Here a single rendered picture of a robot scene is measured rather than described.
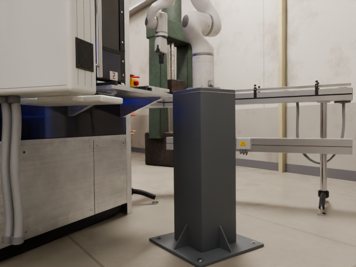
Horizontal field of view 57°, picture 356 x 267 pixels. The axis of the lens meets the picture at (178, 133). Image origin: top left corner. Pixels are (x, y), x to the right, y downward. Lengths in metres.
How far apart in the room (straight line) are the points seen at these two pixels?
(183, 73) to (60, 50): 4.60
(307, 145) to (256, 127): 2.30
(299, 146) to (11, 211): 2.09
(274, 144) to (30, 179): 1.86
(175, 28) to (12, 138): 4.34
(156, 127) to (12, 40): 3.90
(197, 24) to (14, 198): 1.20
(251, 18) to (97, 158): 3.73
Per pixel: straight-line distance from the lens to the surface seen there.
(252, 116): 5.07
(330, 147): 2.77
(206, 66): 1.79
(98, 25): 1.51
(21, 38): 1.44
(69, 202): 2.08
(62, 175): 2.02
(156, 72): 5.24
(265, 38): 5.07
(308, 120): 4.50
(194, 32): 1.81
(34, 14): 1.43
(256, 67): 5.10
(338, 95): 2.75
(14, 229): 1.58
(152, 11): 2.22
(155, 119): 5.17
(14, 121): 1.51
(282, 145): 2.80
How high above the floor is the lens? 0.67
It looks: 2 degrees down
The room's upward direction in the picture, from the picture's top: 1 degrees counter-clockwise
